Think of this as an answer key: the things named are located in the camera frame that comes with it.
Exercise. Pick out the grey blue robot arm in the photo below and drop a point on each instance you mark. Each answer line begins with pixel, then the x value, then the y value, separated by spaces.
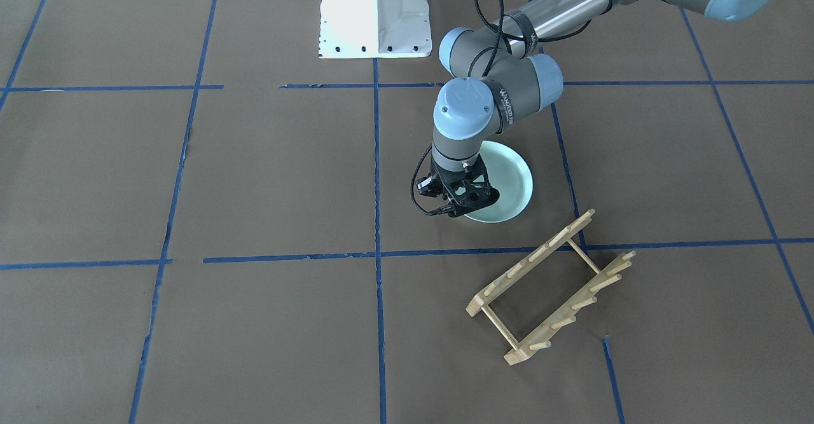
pixel 499 77

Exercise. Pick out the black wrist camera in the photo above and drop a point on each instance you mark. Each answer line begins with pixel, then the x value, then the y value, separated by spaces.
pixel 430 186

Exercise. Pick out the light green plate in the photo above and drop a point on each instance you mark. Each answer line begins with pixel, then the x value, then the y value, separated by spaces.
pixel 510 175

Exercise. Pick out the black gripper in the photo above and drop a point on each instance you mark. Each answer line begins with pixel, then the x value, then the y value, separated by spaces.
pixel 428 185

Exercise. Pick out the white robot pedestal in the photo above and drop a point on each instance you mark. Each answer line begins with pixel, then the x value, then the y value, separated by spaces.
pixel 351 29

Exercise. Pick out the brown paper table cover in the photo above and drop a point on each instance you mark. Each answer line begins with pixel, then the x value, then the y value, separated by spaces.
pixel 204 222

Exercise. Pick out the wooden plate rack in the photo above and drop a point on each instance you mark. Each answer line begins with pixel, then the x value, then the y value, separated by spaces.
pixel 559 272

